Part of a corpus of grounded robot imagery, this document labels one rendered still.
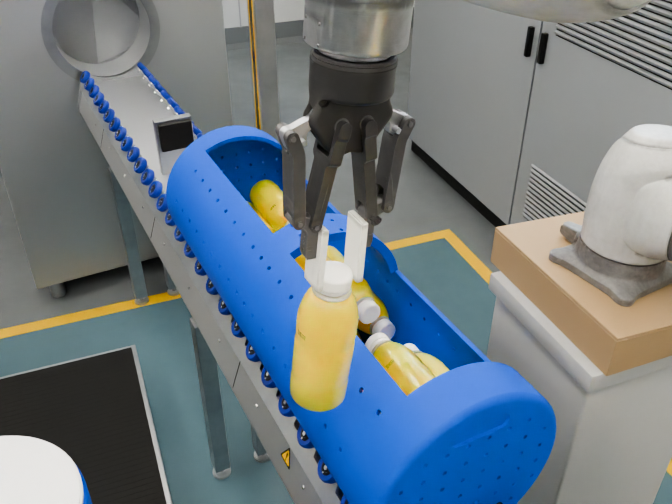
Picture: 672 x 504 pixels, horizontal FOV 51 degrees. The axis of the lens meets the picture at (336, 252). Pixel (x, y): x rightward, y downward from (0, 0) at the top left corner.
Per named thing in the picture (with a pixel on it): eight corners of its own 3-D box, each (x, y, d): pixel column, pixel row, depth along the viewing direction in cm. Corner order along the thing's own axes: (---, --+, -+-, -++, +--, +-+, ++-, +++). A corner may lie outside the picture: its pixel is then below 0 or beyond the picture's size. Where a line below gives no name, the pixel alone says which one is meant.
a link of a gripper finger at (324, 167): (355, 124, 61) (342, 122, 60) (323, 237, 66) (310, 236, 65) (335, 108, 64) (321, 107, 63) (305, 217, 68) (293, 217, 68)
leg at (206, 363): (227, 462, 226) (207, 311, 190) (233, 475, 222) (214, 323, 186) (210, 469, 224) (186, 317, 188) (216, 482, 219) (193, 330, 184)
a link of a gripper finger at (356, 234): (347, 210, 70) (354, 209, 70) (342, 268, 74) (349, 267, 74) (362, 224, 68) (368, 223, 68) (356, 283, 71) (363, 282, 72)
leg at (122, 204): (147, 295, 298) (121, 163, 262) (150, 303, 294) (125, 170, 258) (133, 299, 296) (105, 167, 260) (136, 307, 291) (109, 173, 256)
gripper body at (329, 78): (375, 34, 64) (365, 129, 69) (290, 39, 60) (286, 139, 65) (420, 58, 58) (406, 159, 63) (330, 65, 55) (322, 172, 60)
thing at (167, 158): (195, 164, 197) (188, 112, 188) (199, 170, 194) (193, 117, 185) (160, 171, 193) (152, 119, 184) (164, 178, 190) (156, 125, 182)
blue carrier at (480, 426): (290, 226, 166) (287, 113, 150) (538, 509, 102) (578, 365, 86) (173, 256, 155) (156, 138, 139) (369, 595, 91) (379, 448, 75)
